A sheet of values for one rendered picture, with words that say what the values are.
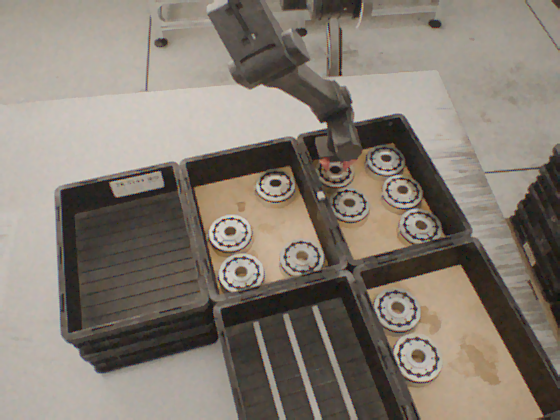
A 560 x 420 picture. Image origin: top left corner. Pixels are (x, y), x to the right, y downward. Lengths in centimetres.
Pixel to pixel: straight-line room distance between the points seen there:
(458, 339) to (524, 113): 197
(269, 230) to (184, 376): 40
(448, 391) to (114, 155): 114
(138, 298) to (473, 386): 74
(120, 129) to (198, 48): 150
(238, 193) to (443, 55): 210
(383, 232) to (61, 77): 230
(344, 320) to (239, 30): 67
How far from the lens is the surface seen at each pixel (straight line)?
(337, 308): 117
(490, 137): 280
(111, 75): 308
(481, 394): 117
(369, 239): 126
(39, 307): 143
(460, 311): 122
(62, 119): 183
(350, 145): 112
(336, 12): 140
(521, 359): 119
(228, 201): 131
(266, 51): 76
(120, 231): 132
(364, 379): 112
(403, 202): 131
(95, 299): 124
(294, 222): 127
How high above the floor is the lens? 189
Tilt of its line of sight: 55 degrees down
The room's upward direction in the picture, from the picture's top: straight up
